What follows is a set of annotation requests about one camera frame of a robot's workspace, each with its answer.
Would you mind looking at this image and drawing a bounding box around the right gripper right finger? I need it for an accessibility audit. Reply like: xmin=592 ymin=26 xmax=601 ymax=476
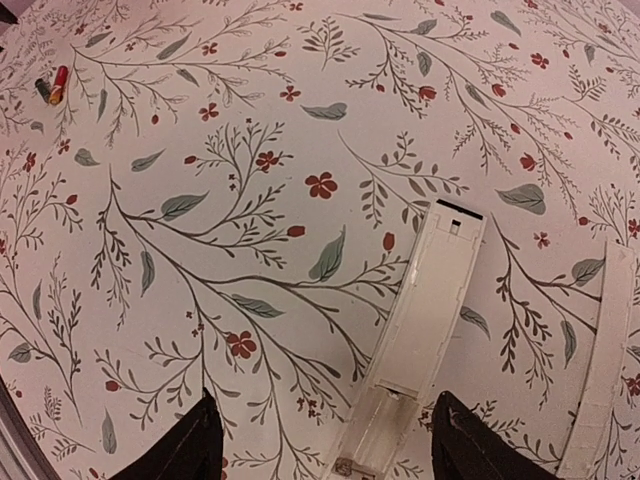
xmin=431 ymin=391 xmax=556 ymax=480

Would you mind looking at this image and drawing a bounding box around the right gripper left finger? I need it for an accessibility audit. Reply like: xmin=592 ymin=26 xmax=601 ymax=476
xmin=112 ymin=388 xmax=224 ymax=480

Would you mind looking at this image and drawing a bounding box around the white remote control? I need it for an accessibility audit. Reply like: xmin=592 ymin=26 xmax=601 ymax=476
xmin=322 ymin=199 xmax=486 ymax=479

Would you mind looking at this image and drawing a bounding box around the white remote battery cover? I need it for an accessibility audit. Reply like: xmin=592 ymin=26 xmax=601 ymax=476
xmin=557 ymin=241 xmax=636 ymax=479

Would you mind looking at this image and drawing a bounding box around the dark green AAA battery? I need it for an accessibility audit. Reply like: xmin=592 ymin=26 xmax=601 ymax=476
xmin=34 ymin=78 xmax=52 ymax=104

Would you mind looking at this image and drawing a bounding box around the red AAA battery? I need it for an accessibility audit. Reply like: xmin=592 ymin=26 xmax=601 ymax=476
xmin=49 ymin=65 xmax=69 ymax=105

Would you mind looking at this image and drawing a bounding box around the floral patterned table mat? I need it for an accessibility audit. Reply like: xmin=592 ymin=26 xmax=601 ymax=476
xmin=1 ymin=1 xmax=639 ymax=479

